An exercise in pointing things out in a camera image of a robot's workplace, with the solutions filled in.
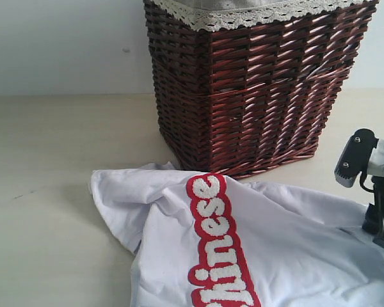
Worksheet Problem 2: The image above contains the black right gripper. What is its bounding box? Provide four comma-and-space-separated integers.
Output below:
334, 129, 384, 249

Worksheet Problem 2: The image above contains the white t-shirt red lettering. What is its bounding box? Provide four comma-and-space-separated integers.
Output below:
90, 164, 384, 306

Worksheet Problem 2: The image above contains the dark brown wicker basket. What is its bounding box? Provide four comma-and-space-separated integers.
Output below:
144, 1, 377, 178

